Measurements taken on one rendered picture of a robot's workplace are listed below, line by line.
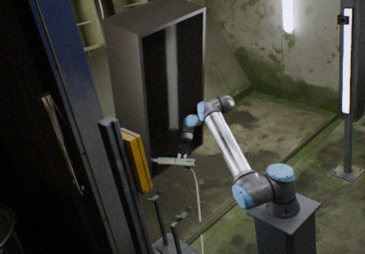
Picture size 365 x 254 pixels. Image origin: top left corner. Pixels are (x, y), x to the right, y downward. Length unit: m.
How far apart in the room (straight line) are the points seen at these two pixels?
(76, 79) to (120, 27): 0.74
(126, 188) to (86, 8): 2.32
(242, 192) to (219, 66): 2.86
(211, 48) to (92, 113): 3.08
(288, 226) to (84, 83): 1.33
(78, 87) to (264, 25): 3.05
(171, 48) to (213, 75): 1.62
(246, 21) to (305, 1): 0.80
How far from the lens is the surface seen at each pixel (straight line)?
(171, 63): 3.38
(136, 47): 2.60
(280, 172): 2.37
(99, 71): 4.23
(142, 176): 1.68
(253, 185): 2.32
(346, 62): 3.35
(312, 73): 4.61
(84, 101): 2.07
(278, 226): 2.45
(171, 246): 2.19
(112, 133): 1.56
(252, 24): 4.84
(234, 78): 5.03
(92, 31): 3.80
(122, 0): 4.03
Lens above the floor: 2.33
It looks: 28 degrees down
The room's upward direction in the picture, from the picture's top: 11 degrees counter-clockwise
